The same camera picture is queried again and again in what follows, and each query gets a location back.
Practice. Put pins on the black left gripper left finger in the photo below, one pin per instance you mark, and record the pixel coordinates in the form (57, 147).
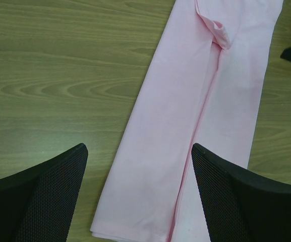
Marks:
(37, 204)

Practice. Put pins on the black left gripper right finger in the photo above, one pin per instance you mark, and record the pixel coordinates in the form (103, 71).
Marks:
(240, 205)

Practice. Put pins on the pink t shirt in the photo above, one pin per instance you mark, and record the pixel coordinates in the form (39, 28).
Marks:
(204, 86)

